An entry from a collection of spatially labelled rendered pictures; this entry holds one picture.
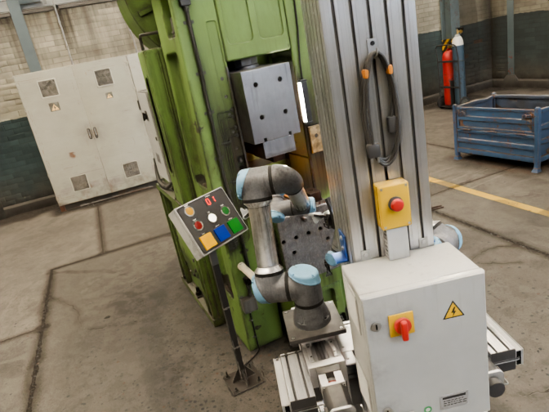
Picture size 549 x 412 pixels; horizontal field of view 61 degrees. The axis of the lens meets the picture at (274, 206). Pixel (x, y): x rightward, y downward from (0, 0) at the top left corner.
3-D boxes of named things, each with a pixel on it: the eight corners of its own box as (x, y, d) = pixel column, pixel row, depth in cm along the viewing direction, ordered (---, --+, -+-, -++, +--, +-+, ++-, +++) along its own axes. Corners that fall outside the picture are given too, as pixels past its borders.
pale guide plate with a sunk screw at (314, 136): (324, 150, 298) (321, 123, 292) (313, 154, 295) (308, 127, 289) (323, 150, 300) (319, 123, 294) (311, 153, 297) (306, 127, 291)
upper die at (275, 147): (296, 150, 275) (293, 134, 272) (265, 158, 268) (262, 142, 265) (266, 142, 312) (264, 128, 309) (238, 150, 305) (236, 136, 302)
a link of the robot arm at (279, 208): (291, 214, 211) (289, 193, 216) (266, 217, 213) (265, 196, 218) (293, 221, 218) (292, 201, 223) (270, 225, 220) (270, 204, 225)
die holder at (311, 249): (341, 265, 302) (331, 200, 287) (289, 287, 288) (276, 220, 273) (299, 240, 351) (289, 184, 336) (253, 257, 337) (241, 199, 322)
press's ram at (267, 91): (313, 128, 277) (302, 59, 264) (255, 145, 263) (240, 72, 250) (282, 123, 314) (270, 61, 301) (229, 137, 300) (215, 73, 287)
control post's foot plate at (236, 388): (266, 382, 281) (264, 369, 278) (233, 398, 273) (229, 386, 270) (252, 363, 300) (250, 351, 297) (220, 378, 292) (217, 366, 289)
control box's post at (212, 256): (247, 379, 286) (207, 217, 250) (242, 382, 284) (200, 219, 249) (246, 376, 289) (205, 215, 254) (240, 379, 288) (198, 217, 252)
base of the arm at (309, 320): (335, 325, 182) (331, 303, 179) (296, 334, 182) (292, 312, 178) (326, 306, 197) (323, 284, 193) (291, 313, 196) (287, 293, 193)
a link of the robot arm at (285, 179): (298, 155, 175) (314, 194, 221) (270, 159, 177) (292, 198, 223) (301, 184, 171) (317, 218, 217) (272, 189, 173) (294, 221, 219)
